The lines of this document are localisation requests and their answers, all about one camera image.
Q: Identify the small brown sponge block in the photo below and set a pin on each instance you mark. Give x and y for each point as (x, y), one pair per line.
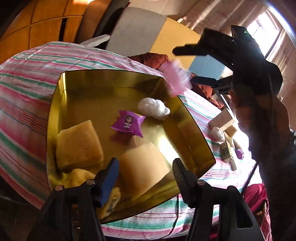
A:
(231, 131)

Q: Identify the pink hair roller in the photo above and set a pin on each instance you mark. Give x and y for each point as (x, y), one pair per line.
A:
(177, 79)

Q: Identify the red bedding at edge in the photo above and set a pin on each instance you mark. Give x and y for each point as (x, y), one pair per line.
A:
(256, 198)

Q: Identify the patterned beige curtain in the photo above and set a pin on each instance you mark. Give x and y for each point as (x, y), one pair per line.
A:
(221, 15)

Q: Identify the dark red jacket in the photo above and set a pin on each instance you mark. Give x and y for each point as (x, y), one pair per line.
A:
(154, 60)

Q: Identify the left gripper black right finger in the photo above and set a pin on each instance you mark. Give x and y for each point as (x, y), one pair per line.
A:
(195, 193)

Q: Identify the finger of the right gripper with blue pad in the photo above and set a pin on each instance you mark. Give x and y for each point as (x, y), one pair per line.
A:
(189, 50)

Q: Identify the gold metal tin box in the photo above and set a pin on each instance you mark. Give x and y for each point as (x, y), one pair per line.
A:
(99, 95)

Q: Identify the purple candy wrapper packet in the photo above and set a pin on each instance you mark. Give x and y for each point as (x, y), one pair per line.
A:
(129, 122)

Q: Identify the yellow sponge block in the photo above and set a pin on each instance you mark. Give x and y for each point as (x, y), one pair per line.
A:
(78, 147)

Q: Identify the orange wooden wardrobe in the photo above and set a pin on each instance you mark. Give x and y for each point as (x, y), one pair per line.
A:
(41, 22)

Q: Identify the white plastic bag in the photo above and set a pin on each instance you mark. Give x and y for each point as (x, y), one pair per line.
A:
(217, 135)
(153, 108)

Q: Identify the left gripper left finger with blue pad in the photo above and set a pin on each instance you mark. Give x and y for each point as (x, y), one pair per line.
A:
(103, 183)

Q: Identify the beige medicine carton box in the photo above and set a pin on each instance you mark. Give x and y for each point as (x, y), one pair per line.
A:
(223, 120)

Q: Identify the striped pink green bedsheet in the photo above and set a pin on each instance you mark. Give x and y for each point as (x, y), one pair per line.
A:
(28, 81)

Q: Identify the purple plastic cap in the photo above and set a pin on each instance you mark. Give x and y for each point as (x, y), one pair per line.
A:
(239, 153)

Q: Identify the green yellow snack packet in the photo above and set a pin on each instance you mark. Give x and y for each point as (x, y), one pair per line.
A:
(226, 152)

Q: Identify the tan sponge block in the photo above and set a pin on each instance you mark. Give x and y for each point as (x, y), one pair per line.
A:
(141, 168)

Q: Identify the grey yellow blue armchair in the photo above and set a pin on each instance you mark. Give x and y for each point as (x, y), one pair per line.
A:
(137, 31)

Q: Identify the white foam block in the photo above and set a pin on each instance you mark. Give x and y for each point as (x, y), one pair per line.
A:
(233, 165)

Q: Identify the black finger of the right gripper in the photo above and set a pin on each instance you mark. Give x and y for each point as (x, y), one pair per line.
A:
(222, 85)

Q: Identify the person right hand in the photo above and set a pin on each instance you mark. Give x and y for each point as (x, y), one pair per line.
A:
(265, 120)

